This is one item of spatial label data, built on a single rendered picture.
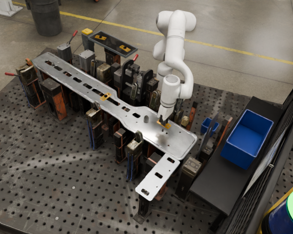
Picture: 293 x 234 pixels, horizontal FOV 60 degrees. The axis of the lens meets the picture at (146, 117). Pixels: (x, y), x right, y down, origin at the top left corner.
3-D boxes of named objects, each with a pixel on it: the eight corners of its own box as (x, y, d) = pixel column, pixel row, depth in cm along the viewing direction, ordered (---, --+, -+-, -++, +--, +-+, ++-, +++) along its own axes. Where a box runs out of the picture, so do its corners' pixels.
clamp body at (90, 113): (86, 146, 180) (80, 112, 155) (98, 135, 187) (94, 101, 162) (96, 152, 177) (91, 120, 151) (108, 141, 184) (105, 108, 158)
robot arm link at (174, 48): (196, 44, 136) (190, 100, 134) (166, 41, 136) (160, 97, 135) (199, 38, 127) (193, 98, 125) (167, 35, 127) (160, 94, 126)
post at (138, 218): (132, 218, 148) (134, 196, 127) (143, 204, 155) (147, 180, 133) (141, 225, 146) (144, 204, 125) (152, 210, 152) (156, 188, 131)
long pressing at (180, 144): (24, 64, 192) (24, 62, 191) (49, 51, 204) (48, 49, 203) (180, 163, 142) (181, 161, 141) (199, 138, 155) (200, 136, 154)
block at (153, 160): (139, 185, 163) (141, 161, 142) (149, 172, 169) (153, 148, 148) (151, 193, 159) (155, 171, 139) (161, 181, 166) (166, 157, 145)
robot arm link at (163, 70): (157, 66, 203) (161, 40, 184) (180, 68, 203) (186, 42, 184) (156, 75, 195) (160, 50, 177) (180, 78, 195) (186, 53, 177)
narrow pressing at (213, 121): (194, 161, 142) (209, 121, 117) (203, 148, 148) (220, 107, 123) (195, 162, 142) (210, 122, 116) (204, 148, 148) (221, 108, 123)
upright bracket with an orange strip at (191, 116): (179, 150, 183) (193, 100, 146) (180, 149, 183) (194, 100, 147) (183, 152, 182) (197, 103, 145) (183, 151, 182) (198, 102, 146)
